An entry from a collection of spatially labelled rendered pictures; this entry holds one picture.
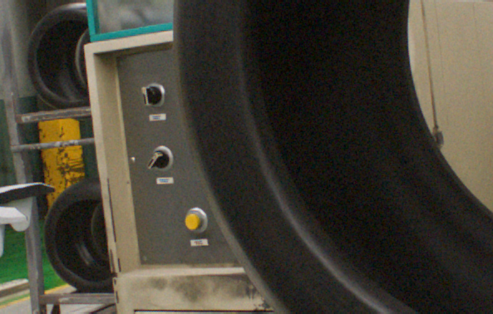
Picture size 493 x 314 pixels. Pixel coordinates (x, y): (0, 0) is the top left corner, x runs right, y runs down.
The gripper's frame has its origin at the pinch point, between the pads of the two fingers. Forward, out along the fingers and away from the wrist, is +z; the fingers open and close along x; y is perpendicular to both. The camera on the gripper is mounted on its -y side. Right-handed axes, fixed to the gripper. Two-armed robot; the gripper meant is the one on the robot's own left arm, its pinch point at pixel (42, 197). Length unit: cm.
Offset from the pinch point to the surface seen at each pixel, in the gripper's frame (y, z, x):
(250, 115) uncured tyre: -16, 31, 56
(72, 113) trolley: 35, -71, -321
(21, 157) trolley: 52, -99, -331
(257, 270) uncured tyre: -5, 30, 56
